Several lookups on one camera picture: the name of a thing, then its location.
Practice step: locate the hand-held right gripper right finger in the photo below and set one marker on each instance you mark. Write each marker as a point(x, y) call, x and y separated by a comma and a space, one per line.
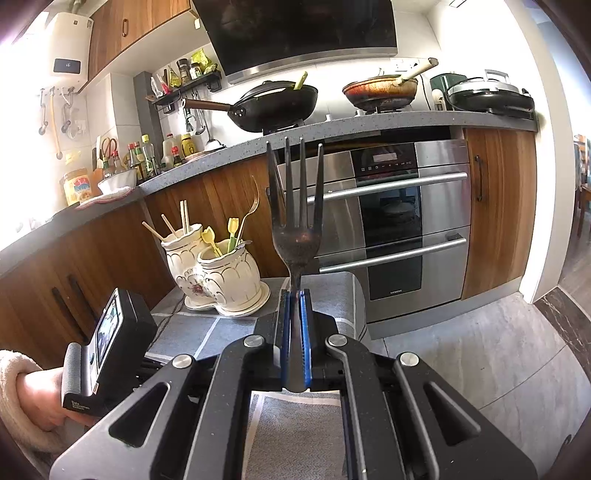
point(304, 344)

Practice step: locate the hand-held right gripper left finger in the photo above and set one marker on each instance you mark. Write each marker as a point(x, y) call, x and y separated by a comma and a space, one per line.
point(288, 344)

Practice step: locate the cream ceramic utensil holder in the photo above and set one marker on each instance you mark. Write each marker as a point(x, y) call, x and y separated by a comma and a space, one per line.
point(226, 281)

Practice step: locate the silver fork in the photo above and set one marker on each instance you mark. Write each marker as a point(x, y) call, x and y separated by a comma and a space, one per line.
point(295, 244)

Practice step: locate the yellow tulip plastic utensil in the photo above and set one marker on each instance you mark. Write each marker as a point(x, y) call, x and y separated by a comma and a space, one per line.
point(208, 237)
point(232, 228)

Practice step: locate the gold fork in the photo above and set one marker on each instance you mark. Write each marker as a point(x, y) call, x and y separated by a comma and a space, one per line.
point(253, 203)

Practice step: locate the person's left forearm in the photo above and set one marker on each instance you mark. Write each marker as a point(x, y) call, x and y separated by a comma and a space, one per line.
point(14, 406)

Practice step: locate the person's left hand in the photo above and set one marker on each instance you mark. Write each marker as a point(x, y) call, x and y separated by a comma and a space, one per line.
point(51, 401)

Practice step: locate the grey striped cloth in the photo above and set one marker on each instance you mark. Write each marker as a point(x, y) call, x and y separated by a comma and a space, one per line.
point(207, 332)

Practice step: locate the white bowl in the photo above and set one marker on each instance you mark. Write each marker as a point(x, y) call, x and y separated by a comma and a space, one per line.
point(117, 180)

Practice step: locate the yellow lid jar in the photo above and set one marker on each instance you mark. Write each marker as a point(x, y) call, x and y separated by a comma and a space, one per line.
point(76, 185)

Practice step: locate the red cap sauce bottle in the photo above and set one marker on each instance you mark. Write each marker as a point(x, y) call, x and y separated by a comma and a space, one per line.
point(136, 162)

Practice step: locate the scissors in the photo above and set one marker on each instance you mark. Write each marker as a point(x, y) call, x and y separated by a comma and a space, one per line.
point(109, 147)

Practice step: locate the white plastic jug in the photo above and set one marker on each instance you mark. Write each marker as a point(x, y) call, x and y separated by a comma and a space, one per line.
point(169, 150)

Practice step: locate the stainless steel built-in oven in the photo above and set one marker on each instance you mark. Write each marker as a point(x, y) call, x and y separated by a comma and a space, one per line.
point(438, 207)

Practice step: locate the yellow bottle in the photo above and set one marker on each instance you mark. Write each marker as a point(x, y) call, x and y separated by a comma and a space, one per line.
point(186, 145)

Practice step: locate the hanging metal ladle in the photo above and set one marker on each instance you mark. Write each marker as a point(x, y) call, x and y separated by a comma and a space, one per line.
point(210, 138)

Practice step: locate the black wok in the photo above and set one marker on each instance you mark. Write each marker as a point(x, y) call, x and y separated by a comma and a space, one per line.
point(272, 108)

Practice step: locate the brown frying pan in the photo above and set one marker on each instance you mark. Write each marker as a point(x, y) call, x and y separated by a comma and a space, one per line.
point(381, 92)

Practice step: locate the green spatula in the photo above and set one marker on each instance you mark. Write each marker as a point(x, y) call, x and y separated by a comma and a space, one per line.
point(300, 80)

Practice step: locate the white water heater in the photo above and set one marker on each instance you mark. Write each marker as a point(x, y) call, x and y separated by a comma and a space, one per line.
point(69, 50)

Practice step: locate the green kitchen appliance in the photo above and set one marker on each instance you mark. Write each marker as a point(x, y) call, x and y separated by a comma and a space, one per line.
point(441, 90)

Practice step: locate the black electric griddle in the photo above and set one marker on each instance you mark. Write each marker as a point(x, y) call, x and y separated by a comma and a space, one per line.
point(491, 97)

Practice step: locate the black range hood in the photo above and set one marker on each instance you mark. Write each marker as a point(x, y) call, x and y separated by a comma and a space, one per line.
point(300, 32)

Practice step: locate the black wall spice rack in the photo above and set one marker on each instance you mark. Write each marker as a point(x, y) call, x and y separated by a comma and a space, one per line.
point(184, 90)

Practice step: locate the wooden wall cabinet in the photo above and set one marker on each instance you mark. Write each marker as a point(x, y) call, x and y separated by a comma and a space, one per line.
point(134, 27)

